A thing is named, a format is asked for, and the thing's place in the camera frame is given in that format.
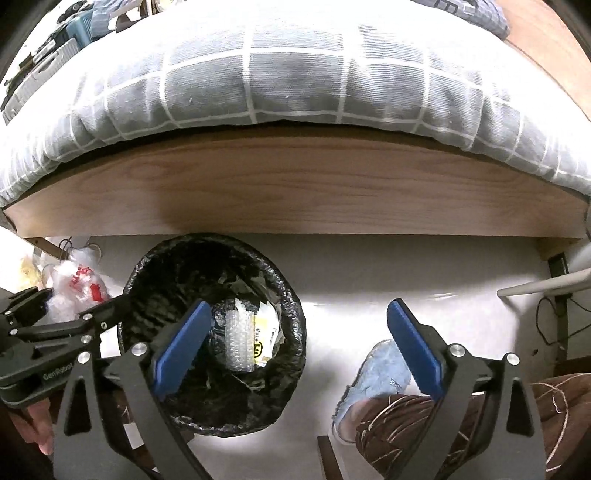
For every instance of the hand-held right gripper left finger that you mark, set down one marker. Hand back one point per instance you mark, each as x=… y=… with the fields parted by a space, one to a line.
x=180 y=350

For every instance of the wooden headboard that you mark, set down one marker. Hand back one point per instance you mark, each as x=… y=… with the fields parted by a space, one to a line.
x=545 y=37

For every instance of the clear plastic bag red print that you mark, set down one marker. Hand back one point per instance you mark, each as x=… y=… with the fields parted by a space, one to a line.
x=78 y=281

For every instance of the white curved tube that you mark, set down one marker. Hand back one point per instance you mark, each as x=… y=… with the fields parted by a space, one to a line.
x=545 y=284

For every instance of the black metal leg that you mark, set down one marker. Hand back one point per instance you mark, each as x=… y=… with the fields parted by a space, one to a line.
x=562 y=318

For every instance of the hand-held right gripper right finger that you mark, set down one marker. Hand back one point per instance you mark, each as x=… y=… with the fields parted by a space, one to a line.
x=415 y=350

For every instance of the teal suitcase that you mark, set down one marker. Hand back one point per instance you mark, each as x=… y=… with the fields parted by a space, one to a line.
x=81 y=27

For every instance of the blue fluffy slipper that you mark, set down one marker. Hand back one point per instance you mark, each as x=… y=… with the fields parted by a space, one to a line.
x=378 y=369

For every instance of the person's leg brown pants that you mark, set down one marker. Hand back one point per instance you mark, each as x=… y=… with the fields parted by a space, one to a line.
x=392 y=415

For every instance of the black lined trash bin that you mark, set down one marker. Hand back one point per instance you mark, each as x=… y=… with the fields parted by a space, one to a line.
x=184 y=277

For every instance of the yellow plastic bag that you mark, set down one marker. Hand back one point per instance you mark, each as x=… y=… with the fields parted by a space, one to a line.
x=27 y=274

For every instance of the bubble wrap piece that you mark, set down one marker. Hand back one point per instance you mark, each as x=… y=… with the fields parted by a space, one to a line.
x=240 y=341

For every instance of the wooden bed frame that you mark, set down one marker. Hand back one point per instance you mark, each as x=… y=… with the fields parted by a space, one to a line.
x=300 y=194

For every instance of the yellow sachet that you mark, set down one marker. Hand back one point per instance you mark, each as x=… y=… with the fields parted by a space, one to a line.
x=265 y=341

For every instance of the grey suitcase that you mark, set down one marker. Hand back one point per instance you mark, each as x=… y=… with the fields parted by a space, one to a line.
x=41 y=69

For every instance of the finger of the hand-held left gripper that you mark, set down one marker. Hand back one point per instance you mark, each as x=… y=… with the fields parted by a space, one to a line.
x=106 y=311
x=23 y=300

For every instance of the person's left hand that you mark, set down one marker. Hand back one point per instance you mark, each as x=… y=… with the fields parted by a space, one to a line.
x=32 y=427

